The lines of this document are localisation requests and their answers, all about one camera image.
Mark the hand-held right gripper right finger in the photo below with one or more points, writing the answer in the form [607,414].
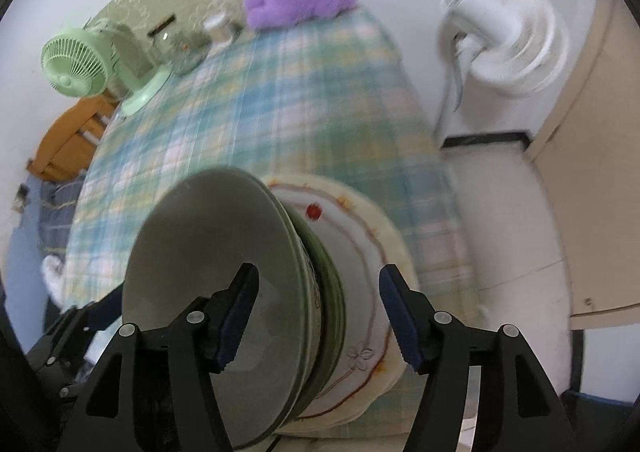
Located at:
[400,322]

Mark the white fan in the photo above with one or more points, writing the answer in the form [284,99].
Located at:
[510,42]

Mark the small jar with white lid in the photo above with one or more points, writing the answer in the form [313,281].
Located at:
[217,25]

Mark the green desk fan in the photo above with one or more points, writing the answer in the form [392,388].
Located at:
[75,62]

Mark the wall outlet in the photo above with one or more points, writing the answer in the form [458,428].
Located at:
[20,199]

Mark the blue plaid pillow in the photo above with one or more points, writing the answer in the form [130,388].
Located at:
[57,212]

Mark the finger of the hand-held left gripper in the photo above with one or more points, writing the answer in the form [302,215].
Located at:
[107,312]

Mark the glass jar with dark lid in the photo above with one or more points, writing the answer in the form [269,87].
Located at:
[175,47]

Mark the beige door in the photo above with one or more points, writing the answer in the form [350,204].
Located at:
[600,182]

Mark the wooden headboard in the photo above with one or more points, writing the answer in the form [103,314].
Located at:
[70,137]

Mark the plaid tablecloth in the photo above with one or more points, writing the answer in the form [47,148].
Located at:
[300,107]

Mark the round yellow flower plate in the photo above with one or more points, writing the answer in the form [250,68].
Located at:
[385,227]

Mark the small red flower plate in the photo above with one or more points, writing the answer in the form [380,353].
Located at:
[360,282]

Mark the white cloth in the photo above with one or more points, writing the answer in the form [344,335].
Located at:
[52,272]

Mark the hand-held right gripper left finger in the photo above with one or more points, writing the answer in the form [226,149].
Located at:
[237,317]

